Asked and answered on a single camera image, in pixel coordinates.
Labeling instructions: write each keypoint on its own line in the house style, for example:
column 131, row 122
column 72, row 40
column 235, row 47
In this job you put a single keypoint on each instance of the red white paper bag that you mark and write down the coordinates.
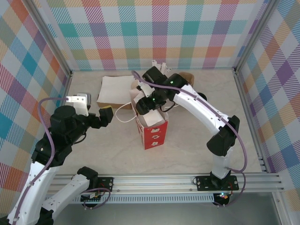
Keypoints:
column 154, row 138

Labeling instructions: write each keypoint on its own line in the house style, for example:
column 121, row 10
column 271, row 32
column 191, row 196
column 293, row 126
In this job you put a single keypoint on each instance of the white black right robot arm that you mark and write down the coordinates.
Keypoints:
column 204, row 107

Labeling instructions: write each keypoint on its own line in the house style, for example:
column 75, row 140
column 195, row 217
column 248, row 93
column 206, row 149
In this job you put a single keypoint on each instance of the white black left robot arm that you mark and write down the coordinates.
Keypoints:
column 35, row 187

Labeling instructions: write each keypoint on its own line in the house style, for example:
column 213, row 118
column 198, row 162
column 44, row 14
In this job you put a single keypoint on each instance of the stack of white napkins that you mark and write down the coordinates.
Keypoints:
column 110, row 106

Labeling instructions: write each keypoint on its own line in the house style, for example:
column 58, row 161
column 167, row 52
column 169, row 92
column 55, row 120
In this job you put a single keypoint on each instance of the white paper-wrapped straw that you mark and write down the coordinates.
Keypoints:
column 168, row 69
column 164, row 66
column 153, row 62

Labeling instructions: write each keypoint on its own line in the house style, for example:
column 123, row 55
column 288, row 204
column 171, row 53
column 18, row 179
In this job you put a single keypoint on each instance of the brown pulp cup carrier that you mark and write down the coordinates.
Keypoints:
column 188, row 78

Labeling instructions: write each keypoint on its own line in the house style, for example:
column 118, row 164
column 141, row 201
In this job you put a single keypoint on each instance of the white paper napkin stack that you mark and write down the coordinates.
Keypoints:
column 114, row 89

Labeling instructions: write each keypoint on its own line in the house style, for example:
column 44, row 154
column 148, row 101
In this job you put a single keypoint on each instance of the black plastic cup lid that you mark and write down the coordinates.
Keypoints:
column 203, row 96

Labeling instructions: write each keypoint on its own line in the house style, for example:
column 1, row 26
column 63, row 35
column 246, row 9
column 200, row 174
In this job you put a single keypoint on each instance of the small circuit board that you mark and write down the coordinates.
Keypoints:
column 222, row 195
column 92, row 199

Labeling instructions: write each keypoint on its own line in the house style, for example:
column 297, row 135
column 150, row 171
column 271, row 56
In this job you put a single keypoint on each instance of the grey metal panel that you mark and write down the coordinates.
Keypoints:
column 152, row 215

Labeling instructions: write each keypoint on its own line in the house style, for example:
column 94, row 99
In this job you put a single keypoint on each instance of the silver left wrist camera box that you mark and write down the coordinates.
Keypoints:
column 78, row 103

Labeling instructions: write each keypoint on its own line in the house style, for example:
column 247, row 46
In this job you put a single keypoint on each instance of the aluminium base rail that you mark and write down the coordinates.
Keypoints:
column 152, row 182

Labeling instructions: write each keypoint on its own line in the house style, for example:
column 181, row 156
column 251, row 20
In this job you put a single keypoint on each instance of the aluminium frame post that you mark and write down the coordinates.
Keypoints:
column 256, row 35
column 48, row 35

